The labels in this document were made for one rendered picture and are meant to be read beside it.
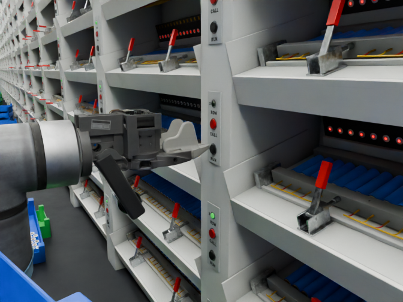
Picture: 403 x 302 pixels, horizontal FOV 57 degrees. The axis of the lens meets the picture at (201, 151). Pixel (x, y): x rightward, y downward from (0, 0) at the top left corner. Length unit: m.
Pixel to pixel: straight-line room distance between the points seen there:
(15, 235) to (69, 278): 0.88
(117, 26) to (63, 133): 0.77
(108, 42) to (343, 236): 0.94
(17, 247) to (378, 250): 0.44
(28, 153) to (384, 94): 0.40
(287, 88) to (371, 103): 0.12
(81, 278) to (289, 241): 0.97
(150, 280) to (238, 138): 0.65
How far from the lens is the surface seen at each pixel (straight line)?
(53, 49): 2.61
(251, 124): 0.61
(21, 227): 0.53
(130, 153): 0.53
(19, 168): 0.49
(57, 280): 1.41
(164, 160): 0.54
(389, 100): 0.40
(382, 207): 0.50
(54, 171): 0.50
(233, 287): 0.69
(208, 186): 0.66
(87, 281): 1.36
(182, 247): 0.87
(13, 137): 0.50
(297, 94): 0.48
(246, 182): 0.62
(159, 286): 1.10
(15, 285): 0.36
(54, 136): 0.50
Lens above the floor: 0.70
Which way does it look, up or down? 13 degrees down
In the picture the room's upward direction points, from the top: straight up
